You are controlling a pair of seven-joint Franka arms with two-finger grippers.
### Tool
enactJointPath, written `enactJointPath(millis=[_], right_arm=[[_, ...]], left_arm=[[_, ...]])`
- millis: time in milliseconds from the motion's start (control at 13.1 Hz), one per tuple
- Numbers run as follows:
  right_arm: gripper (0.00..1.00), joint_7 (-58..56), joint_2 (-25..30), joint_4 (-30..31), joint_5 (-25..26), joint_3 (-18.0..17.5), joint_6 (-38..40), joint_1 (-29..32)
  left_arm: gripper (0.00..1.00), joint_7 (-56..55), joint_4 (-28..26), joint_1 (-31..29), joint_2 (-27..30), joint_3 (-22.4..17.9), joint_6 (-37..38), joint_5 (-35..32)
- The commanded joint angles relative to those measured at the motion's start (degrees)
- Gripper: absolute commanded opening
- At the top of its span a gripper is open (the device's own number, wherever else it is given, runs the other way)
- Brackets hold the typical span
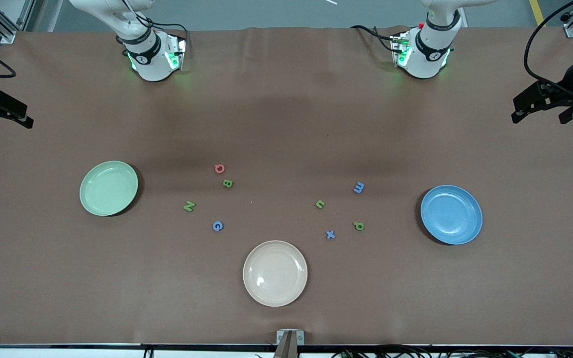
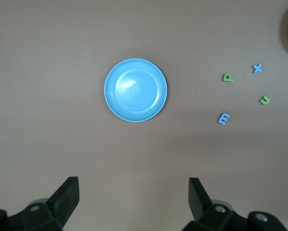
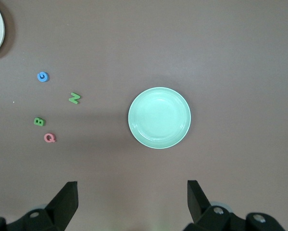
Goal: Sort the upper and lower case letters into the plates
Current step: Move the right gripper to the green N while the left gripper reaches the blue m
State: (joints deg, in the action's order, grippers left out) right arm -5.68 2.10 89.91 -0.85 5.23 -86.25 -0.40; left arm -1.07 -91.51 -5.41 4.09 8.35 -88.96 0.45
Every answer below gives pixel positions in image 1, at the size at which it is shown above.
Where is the yellow floor tape strip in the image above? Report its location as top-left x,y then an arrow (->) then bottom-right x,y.
529,0 -> 546,26

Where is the light green plate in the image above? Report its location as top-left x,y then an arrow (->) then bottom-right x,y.
79,160 -> 139,217

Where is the silver arm base connector bracket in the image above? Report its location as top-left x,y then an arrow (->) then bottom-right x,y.
390,31 -> 412,68
166,34 -> 188,71

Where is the blue plate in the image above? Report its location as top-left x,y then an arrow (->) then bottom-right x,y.
420,184 -> 483,246

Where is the silver camera mount bracket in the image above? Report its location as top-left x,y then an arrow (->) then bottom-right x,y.
276,329 -> 305,358

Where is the black cable bundle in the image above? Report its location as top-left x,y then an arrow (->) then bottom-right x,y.
331,343 -> 573,358

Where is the black left arm wrist cable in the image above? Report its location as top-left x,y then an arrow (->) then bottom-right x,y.
524,0 -> 573,97

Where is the beige plate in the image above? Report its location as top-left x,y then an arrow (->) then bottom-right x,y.
243,240 -> 308,307

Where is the brown table cover mat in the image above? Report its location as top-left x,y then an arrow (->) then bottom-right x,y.
0,26 -> 573,346

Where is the black arm base cable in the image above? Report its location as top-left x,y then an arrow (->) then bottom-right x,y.
350,25 -> 397,53
135,19 -> 191,50

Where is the white table frame edge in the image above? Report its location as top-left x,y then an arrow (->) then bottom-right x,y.
0,343 -> 573,358

